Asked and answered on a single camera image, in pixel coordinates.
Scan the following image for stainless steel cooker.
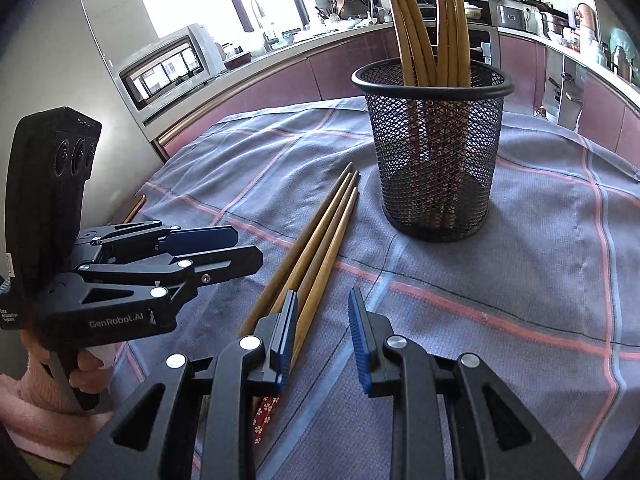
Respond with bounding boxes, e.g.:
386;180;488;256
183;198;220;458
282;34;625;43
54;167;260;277
540;10;568;38

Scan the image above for person's left hand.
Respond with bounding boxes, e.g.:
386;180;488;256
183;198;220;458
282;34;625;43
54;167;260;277
20;330;117;396

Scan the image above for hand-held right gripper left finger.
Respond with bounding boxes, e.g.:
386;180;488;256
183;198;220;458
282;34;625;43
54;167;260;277
65;289;299;480

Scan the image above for red-patterned wooden chopstick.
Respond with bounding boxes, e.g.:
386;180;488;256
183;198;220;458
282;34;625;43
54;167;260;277
237;161;354;338
260;170;361;321
124;194;147;224
252;187;360;448

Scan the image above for silver box appliance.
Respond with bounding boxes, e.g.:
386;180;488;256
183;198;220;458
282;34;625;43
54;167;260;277
500;0;528;28

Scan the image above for pink thermos jug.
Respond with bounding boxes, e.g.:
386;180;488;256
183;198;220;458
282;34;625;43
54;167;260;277
575;2;598;36

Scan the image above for white countertop oven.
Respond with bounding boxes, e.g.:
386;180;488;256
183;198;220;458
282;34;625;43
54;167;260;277
117;22;226;126

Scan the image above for person's left forearm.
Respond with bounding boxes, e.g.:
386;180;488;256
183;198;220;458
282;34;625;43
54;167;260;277
0;355;111;453

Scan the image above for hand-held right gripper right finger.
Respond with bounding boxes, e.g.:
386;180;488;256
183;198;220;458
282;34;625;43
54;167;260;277
348;286;583;480

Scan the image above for blue checked tablecloth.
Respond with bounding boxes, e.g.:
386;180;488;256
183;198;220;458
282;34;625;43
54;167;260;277
107;97;640;480

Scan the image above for black built-in oven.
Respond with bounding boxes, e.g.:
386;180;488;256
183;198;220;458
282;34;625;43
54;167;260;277
415;20;501;68

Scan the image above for green plastic-covered appliance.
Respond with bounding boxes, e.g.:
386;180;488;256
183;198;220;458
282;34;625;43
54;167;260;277
610;27;640;81

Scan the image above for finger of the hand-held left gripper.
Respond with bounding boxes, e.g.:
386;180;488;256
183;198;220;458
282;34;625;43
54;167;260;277
47;246;264;318
75;221;239;261

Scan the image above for black mesh utensil holder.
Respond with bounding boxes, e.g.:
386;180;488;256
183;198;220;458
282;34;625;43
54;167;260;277
351;57;515;243

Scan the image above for metal kitchen faucet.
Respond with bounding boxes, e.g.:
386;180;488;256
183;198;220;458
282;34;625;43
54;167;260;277
250;0;273;53

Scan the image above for pink base cabinets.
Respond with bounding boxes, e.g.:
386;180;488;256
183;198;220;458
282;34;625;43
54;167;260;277
577;67;640;156
152;22;401;161
500;35;546;113

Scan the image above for white kitchen countertop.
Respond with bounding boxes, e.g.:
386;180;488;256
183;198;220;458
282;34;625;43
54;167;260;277
145;20;640;128

